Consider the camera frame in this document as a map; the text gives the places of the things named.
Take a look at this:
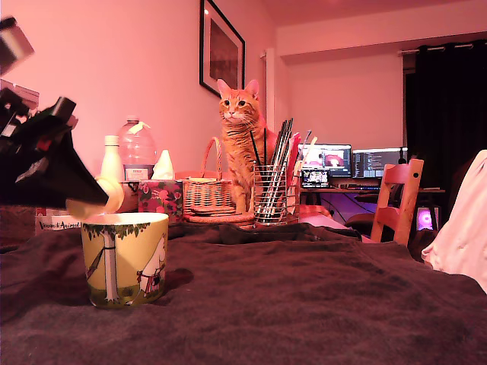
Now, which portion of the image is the keyboard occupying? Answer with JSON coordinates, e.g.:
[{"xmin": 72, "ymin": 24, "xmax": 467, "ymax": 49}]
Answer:
[{"xmin": 333, "ymin": 182, "xmax": 382, "ymax": 190}]

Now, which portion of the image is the white tissue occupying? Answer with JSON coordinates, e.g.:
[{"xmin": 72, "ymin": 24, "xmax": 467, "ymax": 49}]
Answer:
[{"xmin": 151, "ymin": 149, "xmax": 177, "ymax": 181}]

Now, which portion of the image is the black curtain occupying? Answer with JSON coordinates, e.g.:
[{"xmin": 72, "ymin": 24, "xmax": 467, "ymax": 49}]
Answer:
[{"xmin": 405, "ymin": 40, "xmax": 487, "ymax": 229}]

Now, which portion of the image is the white labelled box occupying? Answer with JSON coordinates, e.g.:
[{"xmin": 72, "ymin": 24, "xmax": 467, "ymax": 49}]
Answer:
[{"xmin": 35, "ymin": 215, "xmax": 83, "ymax": 235}]

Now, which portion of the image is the yellow cartoon print mug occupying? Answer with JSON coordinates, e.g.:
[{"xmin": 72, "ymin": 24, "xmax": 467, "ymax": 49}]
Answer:
[{"xmin": 80, "ymin": 211, "xmax": 170, "ymax": 309}]

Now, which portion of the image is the floral tissue box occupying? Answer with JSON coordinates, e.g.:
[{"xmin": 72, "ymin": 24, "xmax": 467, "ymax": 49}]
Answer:
[{"xmin": 137, "ymin": 179, "xmax": 185, "ymax": 225}]

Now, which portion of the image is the orange tabby cat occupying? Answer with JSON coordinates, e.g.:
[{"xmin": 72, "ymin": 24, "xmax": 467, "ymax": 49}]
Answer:
[{"xmin": 216, "ymin": 78, "xmax": 281, "ymax": 214}]

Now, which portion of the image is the pale grey camera box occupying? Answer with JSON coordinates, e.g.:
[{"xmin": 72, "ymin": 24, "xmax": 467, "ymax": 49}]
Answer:
[{"xmin": 0, "ymin": 15, "xmax": 36, "ymax": 76}]

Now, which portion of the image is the small laptop screen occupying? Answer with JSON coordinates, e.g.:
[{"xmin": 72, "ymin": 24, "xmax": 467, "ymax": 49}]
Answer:
[{"xmin": 300, "ymin": 169, "xmax": 331, "ymax": 190}]

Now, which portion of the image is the dark table cloth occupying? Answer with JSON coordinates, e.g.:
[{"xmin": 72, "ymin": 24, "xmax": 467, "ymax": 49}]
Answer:
[{"xmin": 0, "ymin": 222, "xmax": 487, "ymax": 365}]

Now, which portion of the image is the white wall pipe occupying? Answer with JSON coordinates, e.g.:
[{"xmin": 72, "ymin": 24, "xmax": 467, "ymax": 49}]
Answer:
[{"xmin": 260, "ymin": 47, "xmax": 277, "ymax": 132}]

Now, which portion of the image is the square cork coasters stack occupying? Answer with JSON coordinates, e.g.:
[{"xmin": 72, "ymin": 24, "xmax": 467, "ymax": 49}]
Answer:
[{"xmin": 189, "ymin": 205, "xmax": 237, "ymax": 217}]

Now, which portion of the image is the computer case with lit fan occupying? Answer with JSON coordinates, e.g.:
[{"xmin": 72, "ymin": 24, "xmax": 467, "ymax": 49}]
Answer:
[{"xmin": 416, "ymin": 205, "xmax": 441, "ymax": 232}]

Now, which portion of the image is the black framed wall picture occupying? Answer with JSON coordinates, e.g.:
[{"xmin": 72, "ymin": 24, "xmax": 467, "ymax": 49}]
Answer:
[{"xmin": 199, "ymin": 0, "xmax": 247, "ymax": 95}]

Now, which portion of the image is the wicker basket with handle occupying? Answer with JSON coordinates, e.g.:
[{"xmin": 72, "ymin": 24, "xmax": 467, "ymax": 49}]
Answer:
[{"xmin": 182, "ymin": 136, "xmax": 234, "ymax": 218}]

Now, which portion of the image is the small white bottle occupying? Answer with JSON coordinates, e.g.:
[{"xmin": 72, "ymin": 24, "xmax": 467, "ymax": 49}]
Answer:
[{"xmin": 100, "ymin": 135, "xmax": 126, "ymax": 183}]

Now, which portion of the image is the wooden desk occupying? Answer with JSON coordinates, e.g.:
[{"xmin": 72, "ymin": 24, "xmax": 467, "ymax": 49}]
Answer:
[{"xmin": 300, "ymin": 186, "xmax": 447, "ymax": 208}]

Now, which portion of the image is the large clear water bottle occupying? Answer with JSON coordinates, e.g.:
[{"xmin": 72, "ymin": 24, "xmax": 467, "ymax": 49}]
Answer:
[{"xmin": 117, "ymin": 115, "xmax": 158, "ymax": 182}]

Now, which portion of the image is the white curtain rod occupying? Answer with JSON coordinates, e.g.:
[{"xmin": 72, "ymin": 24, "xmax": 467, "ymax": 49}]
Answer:
[{"xmin": 398, "ymin": 40, "xmax": 487, "ymax": 55}]

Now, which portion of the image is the wooden chair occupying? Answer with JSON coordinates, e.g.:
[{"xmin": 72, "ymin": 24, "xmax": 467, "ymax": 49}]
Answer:
[{"xmin": 371, "ymin": 158, "xmax": 425, "ymax": 246}]

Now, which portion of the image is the pale pink cloth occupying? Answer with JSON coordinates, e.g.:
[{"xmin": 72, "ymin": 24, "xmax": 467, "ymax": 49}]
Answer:
[{"xmin": 421, "ymin": 149, "xmax": 487, "ymax": 294}]

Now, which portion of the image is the cream wooden stick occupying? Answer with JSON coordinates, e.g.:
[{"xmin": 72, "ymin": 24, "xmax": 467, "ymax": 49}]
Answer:
[{"xmin": 299, "ymin": 136, "xmax": 319, "ymax": 169}]

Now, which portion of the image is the white coffee capsule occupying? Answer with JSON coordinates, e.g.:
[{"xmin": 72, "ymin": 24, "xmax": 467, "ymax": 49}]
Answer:
[{"xmin": 65, "ymin": 173, "xmax": 126, "ymax": 221}]

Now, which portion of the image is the computer monitor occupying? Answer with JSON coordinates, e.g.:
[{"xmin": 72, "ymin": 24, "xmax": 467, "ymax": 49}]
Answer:
[
  {"xmin": 298, "ymin": 143, "xmax": 353, "ymax": 178},
  {"xmin": 352, "ymin": 147, "xmax": 409, "ymax": 179}
]

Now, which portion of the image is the red paper packet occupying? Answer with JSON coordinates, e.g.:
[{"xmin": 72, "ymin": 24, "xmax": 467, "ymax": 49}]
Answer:
[{"xmin": 287, "ymin": 132, "xmax": 302, "ymax": 179}]

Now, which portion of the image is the bundle of dark sticks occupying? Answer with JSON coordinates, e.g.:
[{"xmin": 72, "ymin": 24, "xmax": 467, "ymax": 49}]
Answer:
[{"xmin": 258, "ymin": 117, "xmax": 296, "ymax": 224}]

